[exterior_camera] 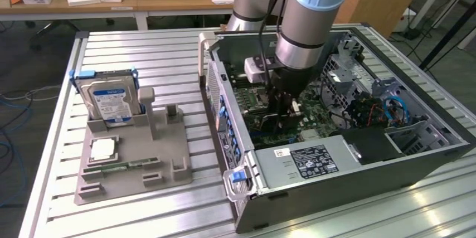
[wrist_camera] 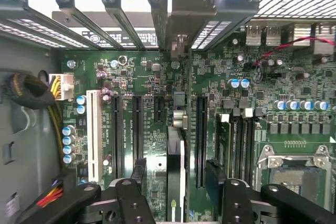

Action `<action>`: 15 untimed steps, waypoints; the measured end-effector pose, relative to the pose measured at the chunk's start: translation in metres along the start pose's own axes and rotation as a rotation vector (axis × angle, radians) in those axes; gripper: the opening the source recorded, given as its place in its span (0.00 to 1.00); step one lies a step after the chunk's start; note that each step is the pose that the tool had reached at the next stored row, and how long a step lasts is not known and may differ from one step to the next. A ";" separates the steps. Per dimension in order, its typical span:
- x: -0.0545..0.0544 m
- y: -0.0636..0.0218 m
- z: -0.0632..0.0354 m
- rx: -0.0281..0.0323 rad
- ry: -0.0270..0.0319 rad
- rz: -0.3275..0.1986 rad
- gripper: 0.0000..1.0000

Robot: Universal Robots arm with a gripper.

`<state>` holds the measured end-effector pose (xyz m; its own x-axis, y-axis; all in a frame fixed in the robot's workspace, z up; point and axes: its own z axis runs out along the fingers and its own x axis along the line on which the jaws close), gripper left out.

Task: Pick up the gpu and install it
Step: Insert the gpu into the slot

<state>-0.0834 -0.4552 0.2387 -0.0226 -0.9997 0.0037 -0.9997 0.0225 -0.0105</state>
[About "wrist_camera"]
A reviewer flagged black RAM slot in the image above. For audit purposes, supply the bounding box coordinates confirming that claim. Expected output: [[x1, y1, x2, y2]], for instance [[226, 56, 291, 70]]
[[232, 108, 244, 183], [243, 108, 257, 183]]

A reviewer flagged green RAM stick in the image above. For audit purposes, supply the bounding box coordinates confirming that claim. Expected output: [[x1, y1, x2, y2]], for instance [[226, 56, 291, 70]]
[[216, 113, 233, 180]]

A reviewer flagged CPU socket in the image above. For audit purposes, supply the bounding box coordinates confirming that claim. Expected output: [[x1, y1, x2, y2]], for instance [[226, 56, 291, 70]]
[[256, 144, 336, 210]]

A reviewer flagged green motherboard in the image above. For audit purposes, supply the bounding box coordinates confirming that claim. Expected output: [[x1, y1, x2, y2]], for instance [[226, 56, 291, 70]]
[[60, 19, 336, 224]]

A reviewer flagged black long expansion slot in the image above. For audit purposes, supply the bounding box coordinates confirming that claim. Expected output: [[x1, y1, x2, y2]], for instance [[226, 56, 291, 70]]
[[111, 95, 124, 180], [196, 95, 208, 189], [132, 95, 145, 161]]

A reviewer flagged white expansion slot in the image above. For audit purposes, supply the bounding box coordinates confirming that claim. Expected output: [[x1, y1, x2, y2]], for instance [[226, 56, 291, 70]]
[[86, 89, 103, 183]]

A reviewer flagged black short expansion slot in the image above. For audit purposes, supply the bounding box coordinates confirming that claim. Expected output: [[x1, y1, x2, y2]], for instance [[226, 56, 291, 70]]
[[154, 95, 167, 122]]

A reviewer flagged white power connector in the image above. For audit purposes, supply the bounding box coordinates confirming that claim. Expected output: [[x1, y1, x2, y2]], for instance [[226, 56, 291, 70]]
[[48, 73, 75, 102]]

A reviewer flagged metal expansion slot blank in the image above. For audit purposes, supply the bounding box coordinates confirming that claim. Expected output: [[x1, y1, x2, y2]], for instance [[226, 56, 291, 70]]
[[101, 0, 148, 50], [147, 0, 170, 51], [54, 0, 119, 50]]

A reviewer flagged black open PC case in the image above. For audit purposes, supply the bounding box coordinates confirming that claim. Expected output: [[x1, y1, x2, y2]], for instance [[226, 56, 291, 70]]
[[0, 0, 336, 224]]

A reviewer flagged red yellow wire bundle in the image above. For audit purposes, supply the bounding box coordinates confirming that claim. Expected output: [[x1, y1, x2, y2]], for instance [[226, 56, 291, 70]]
[[36, 179, 65, 208]]

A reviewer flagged black sleeved power cable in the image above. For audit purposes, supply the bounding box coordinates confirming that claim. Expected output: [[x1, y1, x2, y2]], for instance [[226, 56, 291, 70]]
[[6, 71, 65, 175]]

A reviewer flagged thin red black wire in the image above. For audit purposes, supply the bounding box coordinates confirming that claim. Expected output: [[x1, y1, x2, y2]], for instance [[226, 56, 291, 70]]
[[253, 36, 336, 68]]

